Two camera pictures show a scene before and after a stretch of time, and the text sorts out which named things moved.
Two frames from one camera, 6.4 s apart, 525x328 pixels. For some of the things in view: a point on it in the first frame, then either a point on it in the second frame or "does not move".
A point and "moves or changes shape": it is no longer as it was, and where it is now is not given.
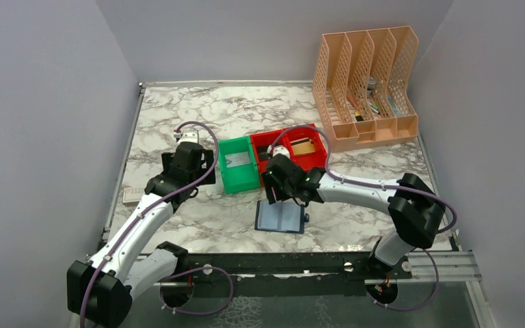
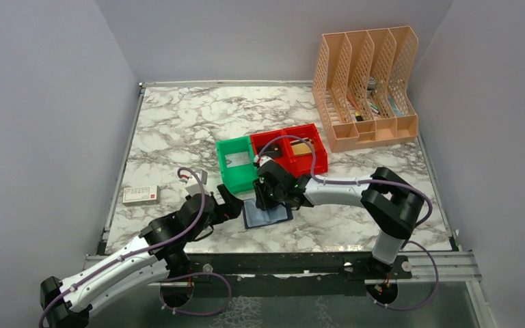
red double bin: x=306 y=146 does not move
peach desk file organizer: x=361 y=85 does not move
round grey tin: x=371 y=86 does not move
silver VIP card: x=237 y=159 does not move
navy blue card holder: x=280 y=217 moves or changes shape
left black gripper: x=208 y=159 -> x=231 y=209
